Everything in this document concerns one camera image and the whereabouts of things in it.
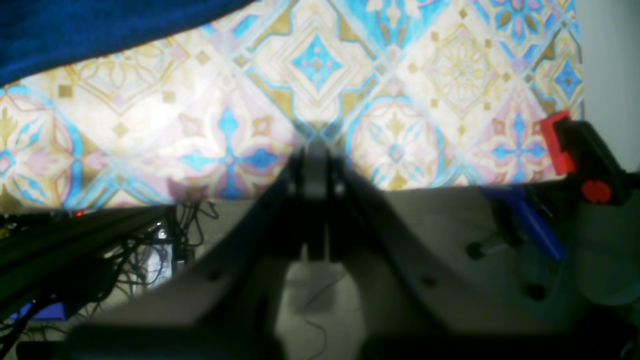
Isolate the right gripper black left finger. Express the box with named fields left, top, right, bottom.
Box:
left=75, top=150, right=321, bottom=346

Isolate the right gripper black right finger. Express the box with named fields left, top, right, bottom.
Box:
left=320, top=145, right=551, bottom=338

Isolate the blue long-sleeve shirt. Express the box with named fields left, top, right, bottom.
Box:
left=0, top=0, right=249, bottom=85

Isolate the patterned tile tablecloth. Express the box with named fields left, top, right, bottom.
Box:
left=1, top=0, right=585, bottom=214

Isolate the red-black clamp upper left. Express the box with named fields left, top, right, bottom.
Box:
left=539, top=111, right=639, bottom=206

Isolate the blue-handled clamp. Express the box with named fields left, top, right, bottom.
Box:
left=465, top=185, right=567, bottom=261

